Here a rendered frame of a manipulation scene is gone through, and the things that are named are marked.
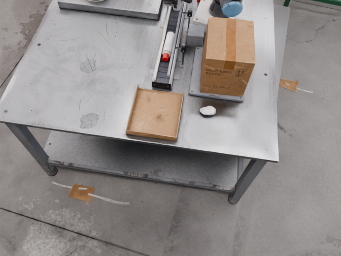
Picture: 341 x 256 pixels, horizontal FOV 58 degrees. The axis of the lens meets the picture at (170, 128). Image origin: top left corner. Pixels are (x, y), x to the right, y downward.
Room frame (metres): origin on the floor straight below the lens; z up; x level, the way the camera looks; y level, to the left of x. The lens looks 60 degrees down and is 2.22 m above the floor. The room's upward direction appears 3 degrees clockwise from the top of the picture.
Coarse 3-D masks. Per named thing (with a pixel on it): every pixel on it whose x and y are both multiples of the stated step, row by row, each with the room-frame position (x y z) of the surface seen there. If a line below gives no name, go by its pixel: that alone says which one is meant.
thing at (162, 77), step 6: (174, 12) 1.65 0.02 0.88; (174, 18) 1.59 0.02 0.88; (168, 24) 1.54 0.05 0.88; (174, 24) 1.54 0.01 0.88; (168, 30) 1.48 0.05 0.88; (174, 30) 1.48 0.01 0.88; (174, 54) 1.29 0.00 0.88; (162, 60) 1.23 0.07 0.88; (168, 60) 1.24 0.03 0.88; (162, 66) 1.19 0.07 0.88; (168, 66) 1.19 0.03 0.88; (162, 72) 1.15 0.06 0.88; (156, 78) 1.10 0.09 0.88; (162, 78) 1.10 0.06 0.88; (168, 78) 1.11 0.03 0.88
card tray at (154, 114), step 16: (144, 96) 1.01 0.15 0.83; (160, 96) 1.01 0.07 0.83; (176, 96) 1.02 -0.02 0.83; (144, 112) 0.90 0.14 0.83; (160, 112) 0.91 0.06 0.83; (176, 112) 0.91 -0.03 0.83; (128, 128) 0.80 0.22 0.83; (144, 128) 0.80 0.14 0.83; (160, 128) 0.81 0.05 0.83; (176, 128) 0.81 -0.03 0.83
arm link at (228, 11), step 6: (222, 0) 1.53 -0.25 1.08; (228, 0) 1.50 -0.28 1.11; (234, 0) 1.49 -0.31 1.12; (240, 0) 1.50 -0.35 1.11; (222, 6) 1.50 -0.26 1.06; (228, 6) 1.48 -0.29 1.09; (234, 6) 1.48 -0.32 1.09; (240, 6) 1.48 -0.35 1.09; (228, 12) 1.48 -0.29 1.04; (234, 12) 1.48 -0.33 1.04; (240, 12) 1.49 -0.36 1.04
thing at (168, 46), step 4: (168, 32) 1.42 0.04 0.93; (172, 32) 1.41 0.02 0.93; (168, 36) 1.38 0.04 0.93; (172, 36) 1.38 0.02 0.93; (168, 40) 1.35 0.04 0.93; (172, 40) 1.35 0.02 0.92; (164, 44) 1.32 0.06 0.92; (168, 44) 1.31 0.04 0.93; (172, 44) 1.33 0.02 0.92; (164, 48) 1.28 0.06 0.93; (168, 48) 1.28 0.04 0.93; (172, 48) 1.31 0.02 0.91; (164, 52) 1.26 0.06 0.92; (168, 52) 1.26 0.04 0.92; (164, 56) 1.23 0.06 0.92; (168, 56) 1.24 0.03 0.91; (164, 60) 1.22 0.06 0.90
